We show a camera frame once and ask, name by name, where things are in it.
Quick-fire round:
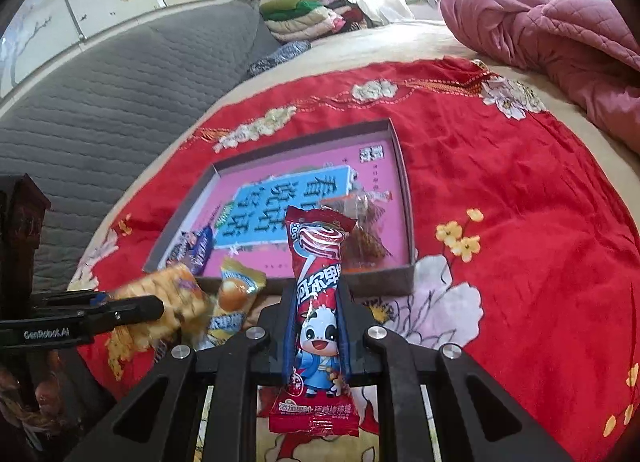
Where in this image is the pink quilted duvet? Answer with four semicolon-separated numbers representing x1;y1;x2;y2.
439;0;639;152

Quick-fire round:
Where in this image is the yellow blue egg snack packet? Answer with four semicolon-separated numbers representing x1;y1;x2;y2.
200;257;267;349

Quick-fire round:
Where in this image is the red cow candy packet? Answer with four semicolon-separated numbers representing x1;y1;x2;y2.
269;205;359;437

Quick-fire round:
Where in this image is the blue oreo cookie packet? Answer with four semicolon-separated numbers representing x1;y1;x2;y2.
165;224;214;276

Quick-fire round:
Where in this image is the stack of folded clothes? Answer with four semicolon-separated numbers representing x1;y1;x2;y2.
259;0;376;44

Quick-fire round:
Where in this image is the yellow rice cracker packet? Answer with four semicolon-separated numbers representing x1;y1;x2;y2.
105;263;210;381

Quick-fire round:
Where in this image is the orange clear pastry packet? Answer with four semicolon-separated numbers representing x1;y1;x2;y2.
320;190;393;271

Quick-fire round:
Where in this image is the grey quilted headboard cover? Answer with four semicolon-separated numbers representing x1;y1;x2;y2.
1;0;279;291

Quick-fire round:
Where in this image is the red floral blanket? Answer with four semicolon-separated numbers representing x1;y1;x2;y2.
74;57;639;461

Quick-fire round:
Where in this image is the dark blue patterned cloth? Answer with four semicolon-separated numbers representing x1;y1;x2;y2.
247;41;311;77

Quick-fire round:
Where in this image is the shallow pink cardboard box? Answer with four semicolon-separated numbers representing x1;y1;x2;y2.
143;119;418;297

